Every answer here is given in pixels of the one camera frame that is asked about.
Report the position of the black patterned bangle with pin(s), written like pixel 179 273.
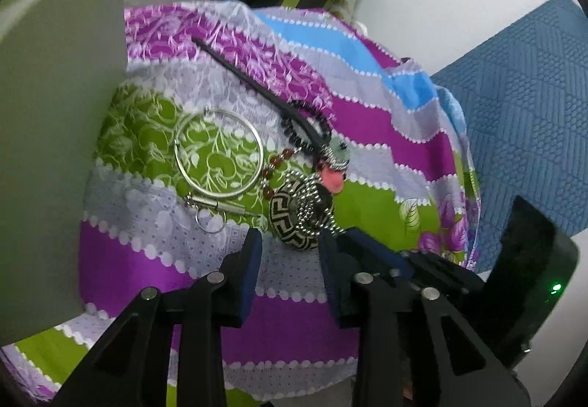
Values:
pixel 289 218

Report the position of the white cardboard box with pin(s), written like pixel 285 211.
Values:
pixel 55 113

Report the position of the blue quilted bed cover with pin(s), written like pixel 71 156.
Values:
pixel 519 113

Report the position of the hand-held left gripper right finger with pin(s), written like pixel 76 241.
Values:
pixel 331 278

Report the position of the pink hair clip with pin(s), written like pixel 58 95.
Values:
pixel 331 179

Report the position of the large silver bangle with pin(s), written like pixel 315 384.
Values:
pixel 216 194

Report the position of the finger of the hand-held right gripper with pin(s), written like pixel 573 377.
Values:
pixel 367 250

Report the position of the colourful striped floral cloth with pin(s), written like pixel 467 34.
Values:
pixel 367 113

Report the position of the silver green-stone pendant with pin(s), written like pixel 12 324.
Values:
pixel 337 154

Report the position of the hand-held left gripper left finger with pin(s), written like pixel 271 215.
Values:
pixel 250 278

